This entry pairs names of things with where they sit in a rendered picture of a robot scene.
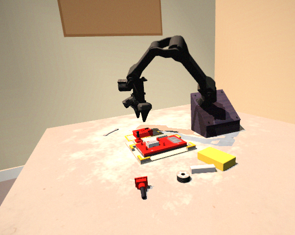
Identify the yellow rectangular block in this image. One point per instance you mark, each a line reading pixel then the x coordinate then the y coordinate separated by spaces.
pixel 221 160

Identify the black toy tyre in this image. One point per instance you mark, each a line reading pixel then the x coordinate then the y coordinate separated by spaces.
pixel 183 177

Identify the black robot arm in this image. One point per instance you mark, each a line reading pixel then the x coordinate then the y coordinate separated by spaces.
pixel 177 50

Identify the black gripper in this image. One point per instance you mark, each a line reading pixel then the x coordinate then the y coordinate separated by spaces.
pixel 142 106

